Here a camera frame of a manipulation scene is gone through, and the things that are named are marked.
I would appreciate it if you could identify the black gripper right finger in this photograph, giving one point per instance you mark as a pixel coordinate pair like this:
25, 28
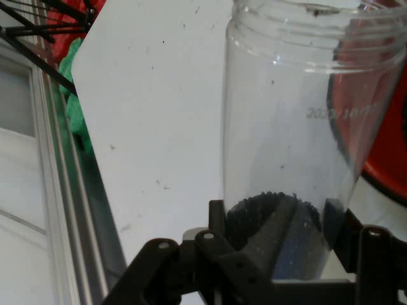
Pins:
378, 260

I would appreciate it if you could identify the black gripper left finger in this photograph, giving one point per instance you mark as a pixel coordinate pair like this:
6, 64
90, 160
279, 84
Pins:
165, 273

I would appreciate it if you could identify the black seeds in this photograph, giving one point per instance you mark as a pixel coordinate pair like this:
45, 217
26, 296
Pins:
251, 216

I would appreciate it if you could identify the clear plastic jar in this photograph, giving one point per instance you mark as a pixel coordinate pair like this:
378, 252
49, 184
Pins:
270, 111

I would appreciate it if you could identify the red enamel bowl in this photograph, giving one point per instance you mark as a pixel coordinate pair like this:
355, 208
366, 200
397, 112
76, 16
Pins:
389, 159

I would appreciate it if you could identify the green foam block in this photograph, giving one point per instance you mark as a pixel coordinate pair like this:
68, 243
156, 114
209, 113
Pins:
74, 111

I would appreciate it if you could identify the black tripod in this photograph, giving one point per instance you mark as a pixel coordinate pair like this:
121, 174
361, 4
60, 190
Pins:
38, 30

